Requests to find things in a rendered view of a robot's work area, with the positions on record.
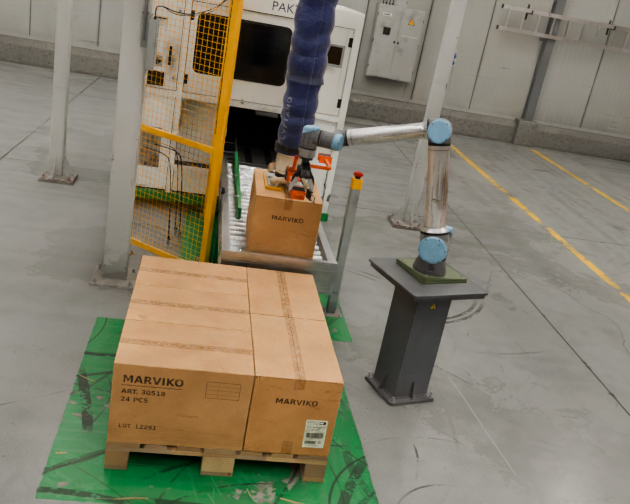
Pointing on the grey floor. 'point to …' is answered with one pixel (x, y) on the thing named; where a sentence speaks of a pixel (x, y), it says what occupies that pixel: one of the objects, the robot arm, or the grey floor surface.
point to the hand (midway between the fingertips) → (300, 192)
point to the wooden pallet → (214, 458)
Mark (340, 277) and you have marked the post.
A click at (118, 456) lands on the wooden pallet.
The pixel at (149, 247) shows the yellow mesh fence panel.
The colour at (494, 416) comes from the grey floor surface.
